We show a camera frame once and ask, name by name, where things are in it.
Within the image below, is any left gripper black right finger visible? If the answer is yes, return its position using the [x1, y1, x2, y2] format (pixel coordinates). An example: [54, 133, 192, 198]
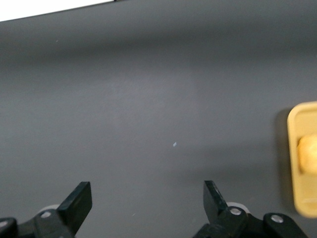
[192, 180, 309, 238]

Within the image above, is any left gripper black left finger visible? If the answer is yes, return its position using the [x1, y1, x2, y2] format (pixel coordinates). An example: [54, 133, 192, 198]
[0, 181, 93, 238]

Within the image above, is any yellow potato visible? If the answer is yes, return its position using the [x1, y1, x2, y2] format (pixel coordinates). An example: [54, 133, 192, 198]
[297, 133, 317, 175]

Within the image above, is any yellow plastic tray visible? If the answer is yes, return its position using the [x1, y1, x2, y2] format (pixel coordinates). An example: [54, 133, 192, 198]
[286, 101, 317, 219]

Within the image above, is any dark grey table mat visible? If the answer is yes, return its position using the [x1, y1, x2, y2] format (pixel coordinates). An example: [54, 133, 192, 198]
[0, 0, 317, 238]

